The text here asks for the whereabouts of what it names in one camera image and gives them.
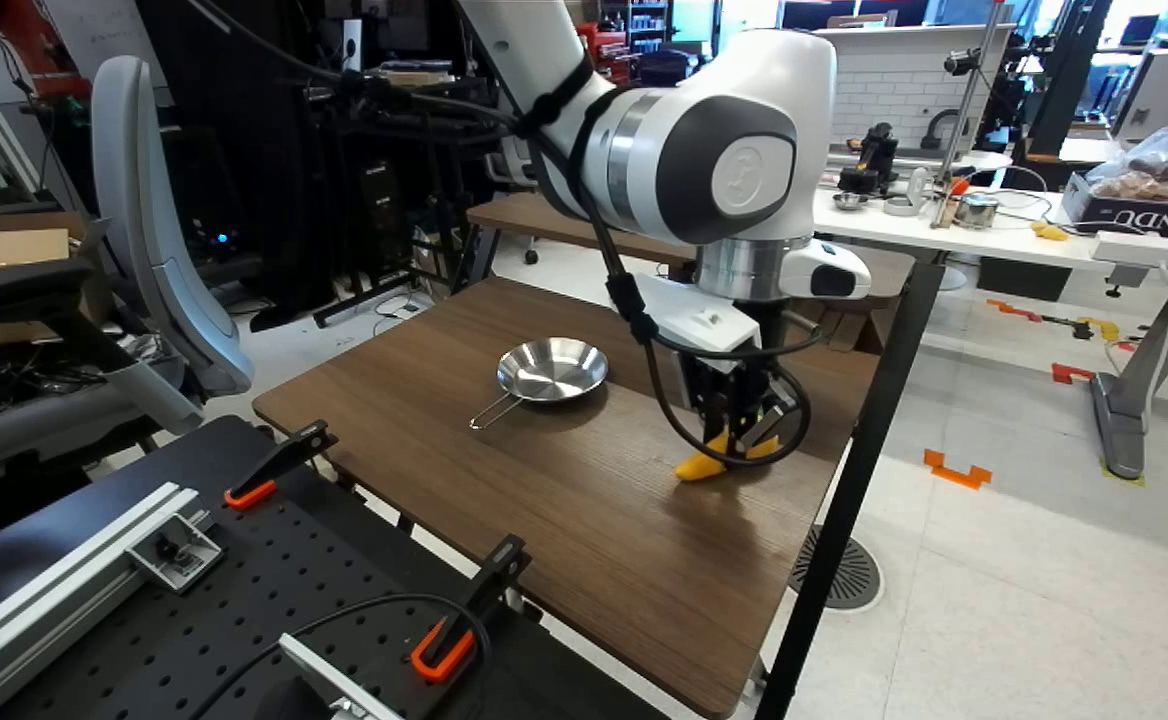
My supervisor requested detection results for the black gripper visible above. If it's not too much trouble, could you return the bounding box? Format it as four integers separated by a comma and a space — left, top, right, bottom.
685, 338, 793, 448

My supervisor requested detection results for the yellow carrot plush toy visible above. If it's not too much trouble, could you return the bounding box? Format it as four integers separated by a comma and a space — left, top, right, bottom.
672, 428, 783, 485

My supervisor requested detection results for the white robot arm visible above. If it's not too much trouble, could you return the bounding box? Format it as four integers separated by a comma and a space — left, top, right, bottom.
459, 0, 873, 463

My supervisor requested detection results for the silver metal pan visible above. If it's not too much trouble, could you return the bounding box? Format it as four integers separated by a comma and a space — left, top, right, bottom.
467, 338, 608, 432

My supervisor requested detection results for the black vertical pole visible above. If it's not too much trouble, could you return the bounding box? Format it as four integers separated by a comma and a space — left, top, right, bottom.
753, 252, 946, 720

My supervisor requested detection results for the orange black clamp left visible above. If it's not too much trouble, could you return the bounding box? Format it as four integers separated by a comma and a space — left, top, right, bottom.
407, 536, 529, 683

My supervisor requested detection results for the orange black clamp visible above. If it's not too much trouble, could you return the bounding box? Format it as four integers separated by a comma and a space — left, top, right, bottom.
219, 422, 337, 511
407, 536, 529, 683

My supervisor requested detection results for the white workbench with clutter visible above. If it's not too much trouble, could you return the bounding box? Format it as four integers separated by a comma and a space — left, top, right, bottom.
813, 125, 1168, 485

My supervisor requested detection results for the black perforated board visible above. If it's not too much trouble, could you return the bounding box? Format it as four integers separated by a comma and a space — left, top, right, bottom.
0, 422, 660, 720

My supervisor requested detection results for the orange black clamp right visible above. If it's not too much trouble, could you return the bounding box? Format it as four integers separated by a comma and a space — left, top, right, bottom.
219, 422, 337, 511

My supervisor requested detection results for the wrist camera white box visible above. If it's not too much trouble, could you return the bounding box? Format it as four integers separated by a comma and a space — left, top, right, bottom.
636, 276, 761, 354

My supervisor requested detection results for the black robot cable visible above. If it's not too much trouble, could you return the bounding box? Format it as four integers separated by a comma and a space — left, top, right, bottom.
508, 58, 817, 474

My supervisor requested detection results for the black cable on board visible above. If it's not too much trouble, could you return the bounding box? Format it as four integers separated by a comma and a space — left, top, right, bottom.
190, 591, 495, 720

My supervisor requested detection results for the aluminium extrusion rail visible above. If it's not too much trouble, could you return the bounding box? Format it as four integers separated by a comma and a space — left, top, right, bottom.
0, 485, 224, 705

